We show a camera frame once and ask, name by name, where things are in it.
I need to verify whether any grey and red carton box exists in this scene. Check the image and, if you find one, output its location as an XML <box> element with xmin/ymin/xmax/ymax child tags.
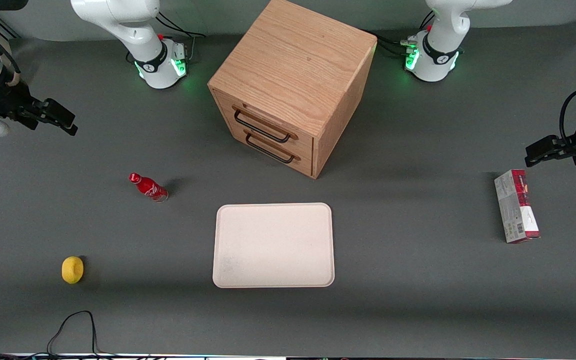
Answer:
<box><xmin>494</xmin><ymin>169</ymin><xmax>541</xmax><ymax>244</ymax></box>

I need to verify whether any wooden drawer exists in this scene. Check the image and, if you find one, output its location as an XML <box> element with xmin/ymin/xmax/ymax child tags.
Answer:
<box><xmin>215</xmin><ymin>90</ymin><xmax>315</xmax><ymax>157</ymax></box>
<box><xmin>230</xmin><ymin>120</ymin><xmax>315</xmax><ymax>177</ymax></box>

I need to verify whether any black arm base cable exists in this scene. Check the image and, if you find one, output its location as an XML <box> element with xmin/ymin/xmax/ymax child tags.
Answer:
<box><xmin>374</xmin><ymin>31</ymin><xmax>419</xmax><ymax>59</ymax></box>
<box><xmin>155</xmin><ymin>10</ymin><xmax>207</xmax><ymax>63</ymax></box>

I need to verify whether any black metal drawer handle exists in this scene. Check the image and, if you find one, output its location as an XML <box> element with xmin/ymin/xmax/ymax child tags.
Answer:
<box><xmin>233</xmin><ymin>108</ymin><xmax>293</xmax><ymax>145</ymax></box>
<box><xmin>244</xmin><ymin>132</ymin><xmax>297</xmax><ymax>165</ymax></box>

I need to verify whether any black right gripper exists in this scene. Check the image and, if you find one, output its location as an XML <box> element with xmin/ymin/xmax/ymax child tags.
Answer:
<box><xmin>0</xmin><ymin>75</ymin><xmax>79</xmax><ymax>137</ymax></box>

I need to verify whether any black right arm base cable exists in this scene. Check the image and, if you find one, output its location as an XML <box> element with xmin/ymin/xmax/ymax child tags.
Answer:
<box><xmin>155</xmin><ymin>10</ymin><xmax>207</xmax><ymax>63</ymax></box>

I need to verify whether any yellow lemon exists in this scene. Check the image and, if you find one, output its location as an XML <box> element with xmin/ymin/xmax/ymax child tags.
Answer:
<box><xmin>61</xmin><ymin>256</ymin><xmax>85</xmax><ymax>285</ymax></box>

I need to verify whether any black looped floor cable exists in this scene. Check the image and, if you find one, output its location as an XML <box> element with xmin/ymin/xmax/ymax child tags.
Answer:
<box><xmin>0</xmin><ymin>310</ymin><xmax>119</xmax><ymax>360</ymax></box>

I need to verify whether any cream rectangular tray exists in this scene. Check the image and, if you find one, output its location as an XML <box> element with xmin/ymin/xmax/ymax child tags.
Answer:
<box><xmin>212</xmin><ymin>202</ymin><xmax>336</xmax><ymax>289</ymax></box>

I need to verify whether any red cola bottle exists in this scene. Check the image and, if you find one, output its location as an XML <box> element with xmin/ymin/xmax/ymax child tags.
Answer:
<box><xmin>128</xmin><ymin>172</ymin><xmax>169</xmax><ymax>203</ymax></box>

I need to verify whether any black left arm base cable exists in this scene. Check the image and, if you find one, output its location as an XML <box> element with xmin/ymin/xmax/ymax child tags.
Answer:
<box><xmin>374</xmin><ymin>31</ymin><xmax>419</xmax><ymax>59</ymax></box>

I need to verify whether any wooden drawer cabinet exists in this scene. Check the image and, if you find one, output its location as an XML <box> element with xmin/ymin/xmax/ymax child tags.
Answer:
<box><xmin>207</xmin><ymin>0</ymin><xmax>378</xmax><ymax>180</ymax></box>

